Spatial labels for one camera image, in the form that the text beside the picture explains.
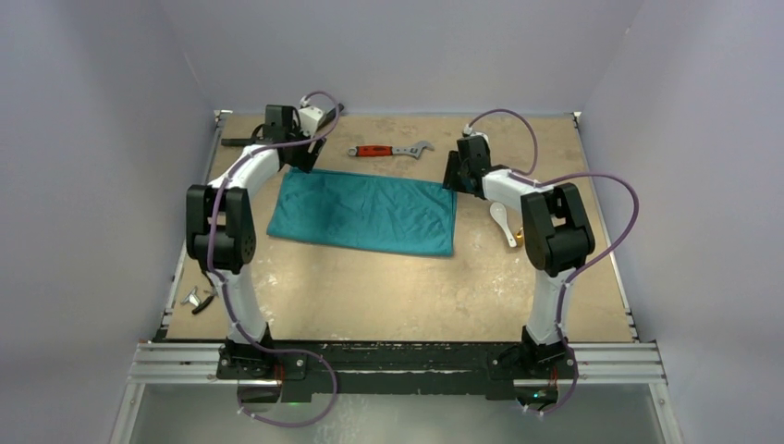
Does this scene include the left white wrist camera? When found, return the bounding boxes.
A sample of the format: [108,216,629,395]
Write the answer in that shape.
[298,105,325,137]

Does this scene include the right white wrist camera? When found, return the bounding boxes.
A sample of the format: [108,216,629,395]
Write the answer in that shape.
[462,125,488,141]

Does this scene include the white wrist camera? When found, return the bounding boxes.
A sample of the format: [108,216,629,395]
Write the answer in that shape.
[298,105,325,137]
[462,125,488,141]

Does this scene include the black handled pliers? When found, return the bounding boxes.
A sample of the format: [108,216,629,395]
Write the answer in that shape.
[179,286,216,315]

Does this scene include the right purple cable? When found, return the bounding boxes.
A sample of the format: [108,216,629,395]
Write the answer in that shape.
[463,108,640,418]

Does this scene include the red handled adjustable wrench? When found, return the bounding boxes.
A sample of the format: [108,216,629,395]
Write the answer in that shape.
[347,141,435,159]

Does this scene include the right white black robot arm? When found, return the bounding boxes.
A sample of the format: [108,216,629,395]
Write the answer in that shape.
[443,132,595,376]

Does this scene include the black foam hose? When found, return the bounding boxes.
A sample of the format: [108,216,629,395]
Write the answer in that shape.
[221,103,346,148]

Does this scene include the purple cable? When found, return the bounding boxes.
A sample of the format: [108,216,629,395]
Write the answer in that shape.
[463,108,640,418]
[206,90,342,429]

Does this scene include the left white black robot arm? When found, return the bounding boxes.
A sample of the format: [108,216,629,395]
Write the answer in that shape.
[186,105,342,378]

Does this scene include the aluminium rail frame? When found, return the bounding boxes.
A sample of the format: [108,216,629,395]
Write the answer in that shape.
[110,110,684,444]

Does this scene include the teal cloth napkin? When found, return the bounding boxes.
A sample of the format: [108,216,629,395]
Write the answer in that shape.
[266,169,457,257]

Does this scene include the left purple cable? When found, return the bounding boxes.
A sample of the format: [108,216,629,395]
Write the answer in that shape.
[206,90,342,429]

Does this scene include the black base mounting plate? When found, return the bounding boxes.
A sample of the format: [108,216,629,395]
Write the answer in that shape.
[216,339,576,403]

